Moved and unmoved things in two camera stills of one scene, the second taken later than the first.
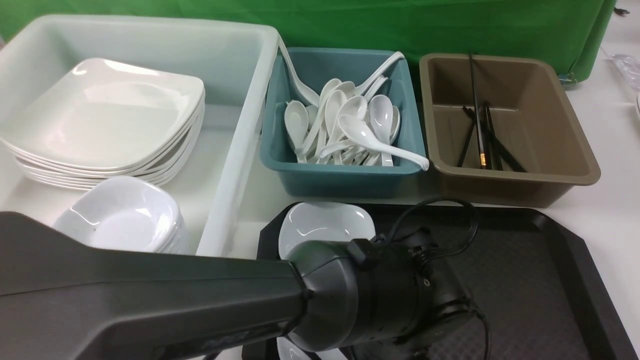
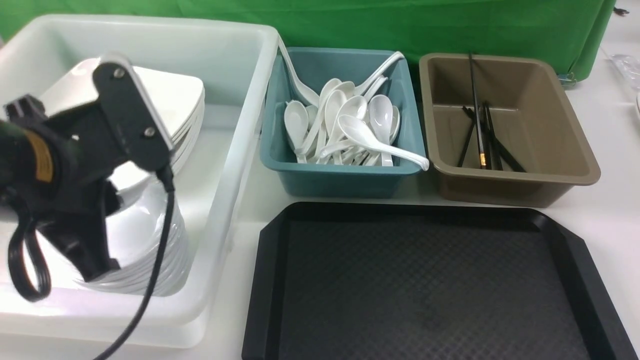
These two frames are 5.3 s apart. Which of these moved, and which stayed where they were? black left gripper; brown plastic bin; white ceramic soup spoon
Moved: black left gripper
Stayed: white ceramic soup spoon; brown plastic bin
